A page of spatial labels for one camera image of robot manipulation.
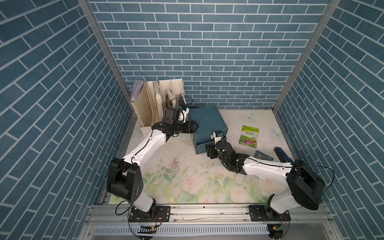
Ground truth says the teal drawer cabinet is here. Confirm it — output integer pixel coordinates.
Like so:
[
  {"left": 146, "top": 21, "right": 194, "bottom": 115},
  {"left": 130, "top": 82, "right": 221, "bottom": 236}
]
[{"left": 189, "top": 106, "right": 228, "bottom": 155}]

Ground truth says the green flower seed bag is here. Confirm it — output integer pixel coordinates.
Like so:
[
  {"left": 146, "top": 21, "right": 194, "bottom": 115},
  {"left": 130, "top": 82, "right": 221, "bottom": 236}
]
[{"left": 239, "top": 126, "right": 260, "bottom": 148}]

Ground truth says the purple flower seed bag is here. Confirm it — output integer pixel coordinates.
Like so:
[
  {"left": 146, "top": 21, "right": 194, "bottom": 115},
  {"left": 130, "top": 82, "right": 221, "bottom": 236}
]
[{"left": 254, "top": 151, "right": 274, "bottom": 162}]

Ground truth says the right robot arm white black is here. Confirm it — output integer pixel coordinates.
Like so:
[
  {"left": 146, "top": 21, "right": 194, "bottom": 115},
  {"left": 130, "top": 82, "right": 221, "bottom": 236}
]
[{"left": 206, "top": 140, "right": 325, "bottom": 214}]

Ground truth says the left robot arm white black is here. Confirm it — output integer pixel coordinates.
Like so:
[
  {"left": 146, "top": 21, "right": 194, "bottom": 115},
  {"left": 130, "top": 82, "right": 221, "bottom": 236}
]
[{"left": 107, "top": 106, "right": 199, "bottom": 218}]

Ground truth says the dark striped notebook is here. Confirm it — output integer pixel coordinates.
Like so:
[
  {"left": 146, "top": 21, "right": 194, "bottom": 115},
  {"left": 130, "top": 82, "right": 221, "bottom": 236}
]
[{"left": 176, "top": 93, "right": 187, "bottom": 109}]

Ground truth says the white file organizer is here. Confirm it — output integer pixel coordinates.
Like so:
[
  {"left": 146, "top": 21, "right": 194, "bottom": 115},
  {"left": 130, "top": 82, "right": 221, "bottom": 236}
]
[{"left": 131, "top": 79, "right": 186, "bottom": 135}]

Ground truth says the blue marker pen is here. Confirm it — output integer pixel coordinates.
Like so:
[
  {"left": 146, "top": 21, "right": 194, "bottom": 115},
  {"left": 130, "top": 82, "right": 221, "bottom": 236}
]
[{"left": 274, "top": 147, "right": 294, "bottom": 163}]

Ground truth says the purple folder stack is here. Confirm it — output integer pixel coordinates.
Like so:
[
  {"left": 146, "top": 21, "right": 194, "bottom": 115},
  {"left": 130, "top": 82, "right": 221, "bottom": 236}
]
[{"left": 131, "top": 80, "right": 146, "bottom": 103}]

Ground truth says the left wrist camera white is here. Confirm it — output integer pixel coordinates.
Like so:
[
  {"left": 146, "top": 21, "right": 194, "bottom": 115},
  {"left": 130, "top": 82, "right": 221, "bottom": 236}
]
[{"left": 179, "top": 106, "right": 190, "bottom": 123}]

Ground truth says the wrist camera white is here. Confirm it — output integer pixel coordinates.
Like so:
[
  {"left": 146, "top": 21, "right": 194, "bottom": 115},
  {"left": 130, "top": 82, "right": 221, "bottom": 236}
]
[
  {"left": 179, "top": 106, "right": 190, "bottom": 123},
  {"left": 212, "top": 131, "right": 224, "bottom": 145}
]

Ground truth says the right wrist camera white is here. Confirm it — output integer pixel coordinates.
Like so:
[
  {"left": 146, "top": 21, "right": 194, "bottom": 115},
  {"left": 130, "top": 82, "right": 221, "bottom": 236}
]
[{"left": 212, "top": 131, "right": 224, "bottom": 145}]

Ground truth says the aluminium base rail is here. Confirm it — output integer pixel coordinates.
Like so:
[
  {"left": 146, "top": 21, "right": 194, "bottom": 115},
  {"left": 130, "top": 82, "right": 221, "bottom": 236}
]
[{"left": 79, "top": 204, "right": 342, "bottom": 240}]

